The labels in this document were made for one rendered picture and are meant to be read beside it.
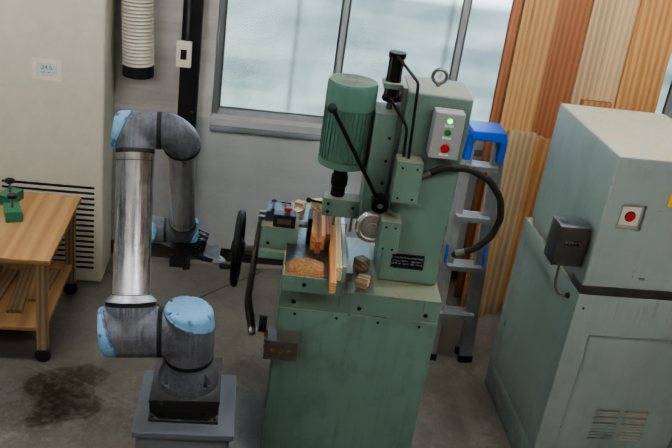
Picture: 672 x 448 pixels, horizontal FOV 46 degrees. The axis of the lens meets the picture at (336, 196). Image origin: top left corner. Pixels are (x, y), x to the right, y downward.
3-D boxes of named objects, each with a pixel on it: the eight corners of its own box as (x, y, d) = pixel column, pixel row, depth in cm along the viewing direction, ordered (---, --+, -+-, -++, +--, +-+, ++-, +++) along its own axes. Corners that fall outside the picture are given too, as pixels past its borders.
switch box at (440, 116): (425, 151, 270) (434, 106, 264) (454, 154, 271) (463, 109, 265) (427, 157, 265) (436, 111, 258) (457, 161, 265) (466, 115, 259)
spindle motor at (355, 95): (317, 152, 291) (328, 70, 279) (364, 157, 292) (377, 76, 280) (317, 170, 275) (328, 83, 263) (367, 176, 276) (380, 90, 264)
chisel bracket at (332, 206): (320, 210, 295) (323, 190, 292) (357, 215, 296) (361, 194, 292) (320, 219, 288) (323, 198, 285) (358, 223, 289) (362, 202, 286)
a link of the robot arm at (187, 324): (214, 369, 240) (216, 321, 232) (156, 369, 237) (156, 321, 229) (214, 338, 253) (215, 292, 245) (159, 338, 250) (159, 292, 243)
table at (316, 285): (265, 211, 322) (266, 198, 320) (339, 220, 324) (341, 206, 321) (252, 287, 267) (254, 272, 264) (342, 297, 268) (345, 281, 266)
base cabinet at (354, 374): (266, 390, 351) (283, 248, 323) (396, 403, 355) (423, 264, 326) (258, 462, 310) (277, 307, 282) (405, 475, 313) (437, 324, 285)
